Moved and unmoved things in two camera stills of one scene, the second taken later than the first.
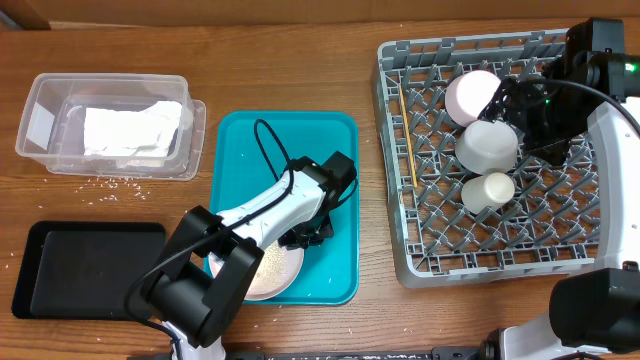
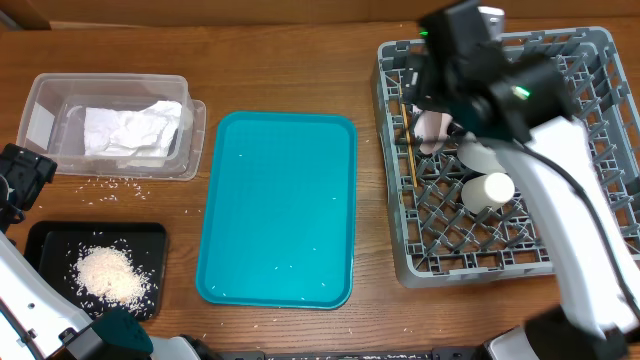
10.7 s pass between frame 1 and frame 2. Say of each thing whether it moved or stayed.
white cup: stayed
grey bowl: stayed
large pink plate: moved
